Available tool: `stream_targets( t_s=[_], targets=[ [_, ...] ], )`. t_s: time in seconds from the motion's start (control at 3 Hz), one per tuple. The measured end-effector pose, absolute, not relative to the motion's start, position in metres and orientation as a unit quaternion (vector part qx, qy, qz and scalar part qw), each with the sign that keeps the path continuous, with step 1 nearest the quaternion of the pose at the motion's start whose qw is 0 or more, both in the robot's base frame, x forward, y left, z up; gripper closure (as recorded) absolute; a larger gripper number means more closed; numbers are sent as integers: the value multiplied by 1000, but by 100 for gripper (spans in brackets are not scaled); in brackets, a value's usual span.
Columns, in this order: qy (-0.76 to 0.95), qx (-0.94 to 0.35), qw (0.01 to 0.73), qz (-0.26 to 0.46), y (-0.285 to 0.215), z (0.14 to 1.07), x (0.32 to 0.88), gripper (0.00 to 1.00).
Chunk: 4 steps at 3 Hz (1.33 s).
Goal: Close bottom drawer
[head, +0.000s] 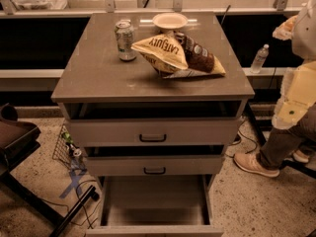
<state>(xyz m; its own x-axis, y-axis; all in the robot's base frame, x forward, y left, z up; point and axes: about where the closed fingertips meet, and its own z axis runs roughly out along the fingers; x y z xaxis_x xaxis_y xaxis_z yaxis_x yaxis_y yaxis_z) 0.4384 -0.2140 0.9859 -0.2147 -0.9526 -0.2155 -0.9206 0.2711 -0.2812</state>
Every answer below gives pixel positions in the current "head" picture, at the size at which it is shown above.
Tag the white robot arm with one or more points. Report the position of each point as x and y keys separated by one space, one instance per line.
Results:
x=298 y=86

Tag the grey top drawer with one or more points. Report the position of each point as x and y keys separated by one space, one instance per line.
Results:
x=156 y=123

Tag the grey drawer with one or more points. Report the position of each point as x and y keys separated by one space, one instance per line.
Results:
x=156 y=123
x=154 y=160

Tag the grey drawer cabinet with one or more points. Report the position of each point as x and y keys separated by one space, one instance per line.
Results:
x=94 y=75

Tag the grey middle drawer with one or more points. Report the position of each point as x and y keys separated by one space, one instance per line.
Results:
x=154 y=160

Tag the yellow chip bag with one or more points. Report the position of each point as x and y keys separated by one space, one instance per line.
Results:
x=167 y=57

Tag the brown snack bag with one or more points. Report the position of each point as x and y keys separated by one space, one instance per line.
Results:
x=197 y=57

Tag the green soda can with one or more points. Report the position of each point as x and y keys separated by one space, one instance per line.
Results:
x=125 y=39

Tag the white paper bowl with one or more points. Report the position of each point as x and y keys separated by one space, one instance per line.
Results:
x=169 y=21

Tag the tan shoe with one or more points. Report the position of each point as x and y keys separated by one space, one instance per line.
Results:
x=250 y=164

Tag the clear plastic water bottle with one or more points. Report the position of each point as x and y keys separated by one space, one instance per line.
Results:
x=259 y=59

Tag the dark tray on stand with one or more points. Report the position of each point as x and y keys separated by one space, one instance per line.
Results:
x=18 y=139

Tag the seated person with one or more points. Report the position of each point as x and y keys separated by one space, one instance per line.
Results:
x=300 y=141

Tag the wire mesh basket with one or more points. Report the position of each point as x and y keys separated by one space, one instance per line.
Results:
x=66 y=152

